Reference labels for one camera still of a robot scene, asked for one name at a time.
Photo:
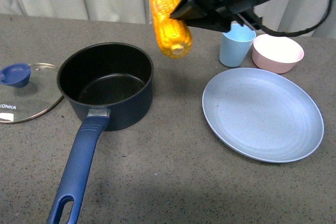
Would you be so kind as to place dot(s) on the yellow corn cob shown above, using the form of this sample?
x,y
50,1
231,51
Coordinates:
x,y
173,36

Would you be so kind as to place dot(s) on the dark blue saucepan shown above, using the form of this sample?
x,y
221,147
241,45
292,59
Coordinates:
x,y
109,87

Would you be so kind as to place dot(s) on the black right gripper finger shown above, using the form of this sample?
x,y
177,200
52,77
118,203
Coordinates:
x,y
190,7

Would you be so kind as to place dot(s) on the glass pot lid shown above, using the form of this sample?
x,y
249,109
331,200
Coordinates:
x,y
28,91

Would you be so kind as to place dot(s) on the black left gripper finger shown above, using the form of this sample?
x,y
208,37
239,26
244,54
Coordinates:
x,y
194,16

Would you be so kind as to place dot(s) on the pink bowl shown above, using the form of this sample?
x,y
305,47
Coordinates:
x,y
276,54

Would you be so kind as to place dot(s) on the light blue plate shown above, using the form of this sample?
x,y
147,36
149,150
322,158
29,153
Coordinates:
x,y
262,115

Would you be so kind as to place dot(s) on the light blue cup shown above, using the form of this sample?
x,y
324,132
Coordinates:
x,y
235,45

